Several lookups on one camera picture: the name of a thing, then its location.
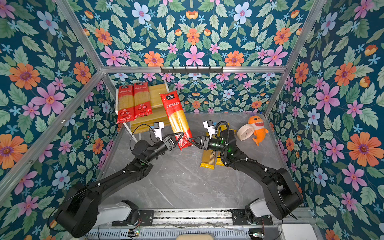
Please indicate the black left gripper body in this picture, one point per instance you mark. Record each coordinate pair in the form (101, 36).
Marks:
(169, 146)

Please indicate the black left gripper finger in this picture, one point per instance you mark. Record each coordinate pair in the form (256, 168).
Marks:
(177, 144)
(176, 136)

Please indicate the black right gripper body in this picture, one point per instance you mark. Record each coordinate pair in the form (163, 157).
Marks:
(210, 145)

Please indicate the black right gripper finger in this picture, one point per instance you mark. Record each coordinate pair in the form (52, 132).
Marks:
(195, 139)
(196, 144)

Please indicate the yellow pasta bag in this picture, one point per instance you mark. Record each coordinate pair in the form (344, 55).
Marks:
(227, 142)
(208, 160)

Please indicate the red spaghetti bag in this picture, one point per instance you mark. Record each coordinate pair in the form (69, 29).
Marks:
(177, 118)
(142, 100)
(126, 104)

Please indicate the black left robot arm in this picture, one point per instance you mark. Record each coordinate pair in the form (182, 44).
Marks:
(83, 208)

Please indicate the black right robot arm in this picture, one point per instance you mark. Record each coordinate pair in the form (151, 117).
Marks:
(281, 195)

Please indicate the white metal wooden shelf rack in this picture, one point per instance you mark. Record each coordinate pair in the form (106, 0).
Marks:
(146, 124)

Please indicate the white tape roll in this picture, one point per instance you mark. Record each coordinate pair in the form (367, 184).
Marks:
(245, 132)

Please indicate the orange shark plush toy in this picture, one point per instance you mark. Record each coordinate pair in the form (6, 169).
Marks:
(259, 129)

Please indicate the white box bottom right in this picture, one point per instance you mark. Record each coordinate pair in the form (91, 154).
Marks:
(297, 232)

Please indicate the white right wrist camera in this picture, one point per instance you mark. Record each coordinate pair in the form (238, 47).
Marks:
(210, 126)

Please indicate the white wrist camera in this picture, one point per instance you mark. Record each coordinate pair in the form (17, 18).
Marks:
(158, 127)
(210, 126)

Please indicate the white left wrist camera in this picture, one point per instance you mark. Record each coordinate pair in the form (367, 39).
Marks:
(158, 127)

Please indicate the black hook rail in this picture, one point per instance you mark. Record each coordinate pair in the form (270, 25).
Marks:
(191, 70)

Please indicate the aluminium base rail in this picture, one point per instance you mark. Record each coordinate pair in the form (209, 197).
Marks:
(219, 224)

